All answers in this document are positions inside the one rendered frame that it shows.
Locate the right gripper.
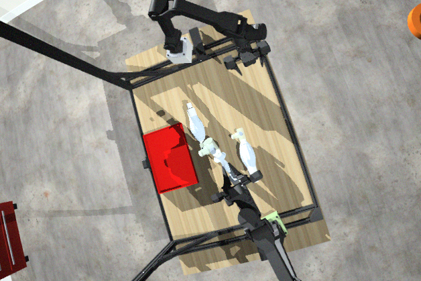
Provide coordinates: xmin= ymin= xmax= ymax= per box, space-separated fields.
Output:
xmin=210 ymin=163 xmax=263 ymax=209

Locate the red tray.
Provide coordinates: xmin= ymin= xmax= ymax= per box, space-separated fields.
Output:
xmin=143 ymin=123 xmax=199 ymax=194

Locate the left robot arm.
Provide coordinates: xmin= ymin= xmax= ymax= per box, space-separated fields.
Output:
xmin=148 ymin=0 xmax=267 ymax=67

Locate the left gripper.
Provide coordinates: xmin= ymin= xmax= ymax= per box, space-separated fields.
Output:
xmin=223 ymin=40 xmax=271 ymax=76

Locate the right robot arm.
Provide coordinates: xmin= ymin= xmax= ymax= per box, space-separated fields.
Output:
xmin=224 ymin=184 xmax=301 ymax=281

